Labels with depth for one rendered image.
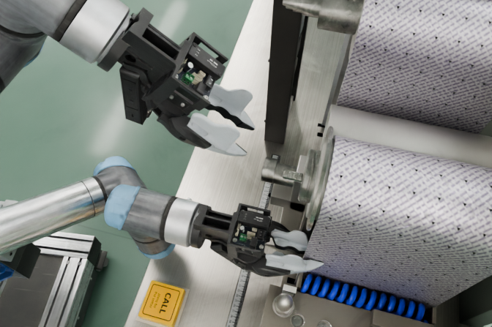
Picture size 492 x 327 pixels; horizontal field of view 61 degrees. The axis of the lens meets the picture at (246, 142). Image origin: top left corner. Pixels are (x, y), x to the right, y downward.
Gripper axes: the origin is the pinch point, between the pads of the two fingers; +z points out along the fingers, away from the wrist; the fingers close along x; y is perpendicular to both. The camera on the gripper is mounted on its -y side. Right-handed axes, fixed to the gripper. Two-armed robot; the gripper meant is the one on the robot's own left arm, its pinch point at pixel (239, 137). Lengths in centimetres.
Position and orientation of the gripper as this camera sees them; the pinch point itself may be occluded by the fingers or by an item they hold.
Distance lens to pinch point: 55.9
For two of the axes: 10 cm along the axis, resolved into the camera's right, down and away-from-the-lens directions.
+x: 2.7, -8.1, 5.2
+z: 7.4, 5.1, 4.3
